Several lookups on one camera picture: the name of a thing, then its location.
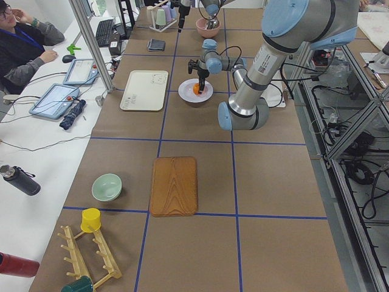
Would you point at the far teach pendant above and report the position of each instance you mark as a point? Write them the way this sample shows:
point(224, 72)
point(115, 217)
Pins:
point(81, 72)

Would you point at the wooden cutting board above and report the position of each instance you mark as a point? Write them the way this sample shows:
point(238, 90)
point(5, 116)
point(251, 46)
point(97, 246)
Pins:
point(174, 187)

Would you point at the seated person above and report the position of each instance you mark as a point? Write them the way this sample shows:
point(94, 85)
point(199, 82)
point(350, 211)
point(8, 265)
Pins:
point(23, 42)

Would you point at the wooden cup rack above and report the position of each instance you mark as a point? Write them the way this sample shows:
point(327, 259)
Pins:
point(89, 257)

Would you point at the pink bowl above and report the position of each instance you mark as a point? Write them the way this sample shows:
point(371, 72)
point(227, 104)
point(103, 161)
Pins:
point(200, 26)

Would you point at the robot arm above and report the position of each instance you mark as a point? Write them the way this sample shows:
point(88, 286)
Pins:
point(212, 7)
point(285, 25)

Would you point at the yellow cup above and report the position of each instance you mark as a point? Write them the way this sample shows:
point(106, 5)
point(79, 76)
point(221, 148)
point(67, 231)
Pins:
point(90, 220)

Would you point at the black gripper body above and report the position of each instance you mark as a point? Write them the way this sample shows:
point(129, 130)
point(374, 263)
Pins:
point(202, 73)
point(183, 9)

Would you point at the white wire cup rack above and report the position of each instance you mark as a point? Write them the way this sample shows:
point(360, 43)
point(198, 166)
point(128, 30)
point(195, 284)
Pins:
point(162, 29)

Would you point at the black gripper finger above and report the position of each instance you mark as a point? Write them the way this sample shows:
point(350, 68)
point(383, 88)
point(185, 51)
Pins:
point(181, 24)
point(201, 85)

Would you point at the small metal cup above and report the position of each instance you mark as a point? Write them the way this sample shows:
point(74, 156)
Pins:
point(99, 100)

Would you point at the folded dark blue umbrella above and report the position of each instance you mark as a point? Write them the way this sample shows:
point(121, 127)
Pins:
point(69, 119)

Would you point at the red bottle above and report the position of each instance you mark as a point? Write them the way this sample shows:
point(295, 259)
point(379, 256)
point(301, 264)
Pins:
point(17, 266)

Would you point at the aluminium camera post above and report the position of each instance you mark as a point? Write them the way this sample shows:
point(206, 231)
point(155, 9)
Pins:
point(89, 38)

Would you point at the metal scoop in bowl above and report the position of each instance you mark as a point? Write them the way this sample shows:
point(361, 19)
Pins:
point(211, 24)

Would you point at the light green bowl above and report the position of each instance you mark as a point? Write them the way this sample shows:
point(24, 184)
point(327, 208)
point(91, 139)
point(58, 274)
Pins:
point(107, 187)

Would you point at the folded grey cloth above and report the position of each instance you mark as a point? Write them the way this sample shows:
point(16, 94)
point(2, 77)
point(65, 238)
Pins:
point(156, 45)

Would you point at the cream bear print tray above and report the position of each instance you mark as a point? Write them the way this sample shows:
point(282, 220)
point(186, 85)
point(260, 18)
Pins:
point(144, 91)

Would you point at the black keyboard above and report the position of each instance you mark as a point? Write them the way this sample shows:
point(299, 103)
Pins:
point(104, 32)

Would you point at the near teach pendant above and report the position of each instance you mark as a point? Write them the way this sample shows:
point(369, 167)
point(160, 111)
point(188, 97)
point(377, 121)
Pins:
point(55, 101)

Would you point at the white round plate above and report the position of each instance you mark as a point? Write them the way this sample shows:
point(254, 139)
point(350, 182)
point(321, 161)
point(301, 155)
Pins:
point(186, 91)

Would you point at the black computer mouse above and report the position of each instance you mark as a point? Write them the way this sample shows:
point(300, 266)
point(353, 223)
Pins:
point(68, 58)

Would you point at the orange fruit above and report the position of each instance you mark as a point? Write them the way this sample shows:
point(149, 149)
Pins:
point(196, 89)

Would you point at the teach pendant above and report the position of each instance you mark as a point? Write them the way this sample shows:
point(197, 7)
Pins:
point(81, 72)
point(55, 101)

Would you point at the black bottle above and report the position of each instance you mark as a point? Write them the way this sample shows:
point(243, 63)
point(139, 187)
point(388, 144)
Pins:
point(20, 179)

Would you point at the dark green cup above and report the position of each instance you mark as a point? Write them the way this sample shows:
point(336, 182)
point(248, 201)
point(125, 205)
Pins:
point(83, 284)

